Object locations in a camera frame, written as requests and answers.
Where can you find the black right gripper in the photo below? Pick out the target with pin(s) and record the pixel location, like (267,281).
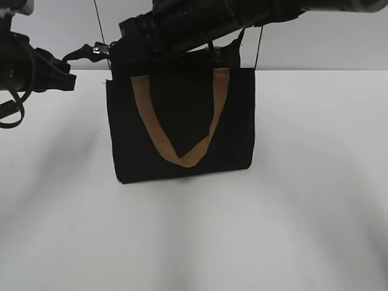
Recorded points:
(175,29)

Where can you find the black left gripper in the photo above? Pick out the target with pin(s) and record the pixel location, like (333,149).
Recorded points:
(24,67)

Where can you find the black canvas tote bag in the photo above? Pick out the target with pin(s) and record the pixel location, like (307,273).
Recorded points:
(234,140)

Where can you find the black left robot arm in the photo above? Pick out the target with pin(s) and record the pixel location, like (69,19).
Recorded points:
(11,8)

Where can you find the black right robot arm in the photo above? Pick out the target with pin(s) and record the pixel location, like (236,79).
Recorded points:
(230,16)

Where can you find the tan front bag handle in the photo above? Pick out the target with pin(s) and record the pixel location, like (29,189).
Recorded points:
(179,112)

